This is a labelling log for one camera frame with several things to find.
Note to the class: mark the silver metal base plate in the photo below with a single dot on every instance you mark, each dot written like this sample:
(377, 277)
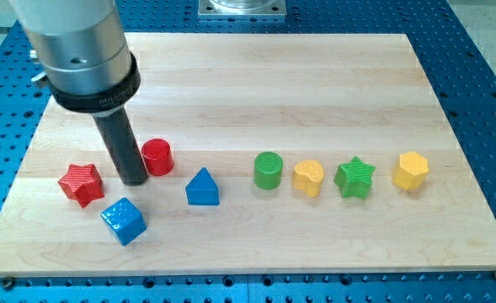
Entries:
(241, 9)

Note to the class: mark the blue perforated metal table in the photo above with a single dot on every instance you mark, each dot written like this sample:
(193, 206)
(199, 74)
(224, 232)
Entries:
(462, 80)

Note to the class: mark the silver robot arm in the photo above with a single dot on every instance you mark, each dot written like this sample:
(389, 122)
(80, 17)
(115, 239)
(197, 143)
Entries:
(82, 48)

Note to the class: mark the green cylinder block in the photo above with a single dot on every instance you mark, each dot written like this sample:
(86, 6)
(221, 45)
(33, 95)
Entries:
(268, 166)

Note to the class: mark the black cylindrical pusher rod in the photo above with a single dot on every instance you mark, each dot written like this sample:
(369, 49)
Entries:
(120, 142)

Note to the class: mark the blue cube block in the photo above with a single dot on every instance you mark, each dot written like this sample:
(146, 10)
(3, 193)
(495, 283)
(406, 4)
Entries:
(125, 220)

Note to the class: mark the red cylinder block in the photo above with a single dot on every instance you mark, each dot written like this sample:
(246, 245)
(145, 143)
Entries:
(157, 157)

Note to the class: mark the green star block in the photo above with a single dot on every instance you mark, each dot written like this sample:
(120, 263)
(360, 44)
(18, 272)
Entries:
(354, 178)

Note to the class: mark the yellow hexagon block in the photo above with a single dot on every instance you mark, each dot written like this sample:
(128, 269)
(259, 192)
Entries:
(410, 171)

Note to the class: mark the red star block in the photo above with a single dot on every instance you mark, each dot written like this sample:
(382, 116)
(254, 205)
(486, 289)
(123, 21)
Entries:
(82, 184)

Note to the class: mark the yellow heart block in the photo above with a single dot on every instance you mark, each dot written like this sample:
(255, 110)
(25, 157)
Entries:
(308, 177)

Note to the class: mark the light wooden board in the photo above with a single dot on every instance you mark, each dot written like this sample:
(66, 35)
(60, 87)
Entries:
(220, 100)

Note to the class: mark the blue triangle block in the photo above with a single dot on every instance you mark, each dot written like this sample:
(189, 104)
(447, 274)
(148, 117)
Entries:
(202, 189)

